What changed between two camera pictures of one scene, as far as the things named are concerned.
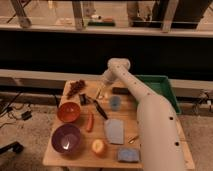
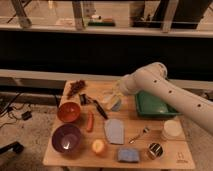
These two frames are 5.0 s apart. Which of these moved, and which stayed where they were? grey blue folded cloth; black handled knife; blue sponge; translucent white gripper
Moved: translucent white gripper
Stayed: black handled knife; blue sponge; grey blue folded cloth
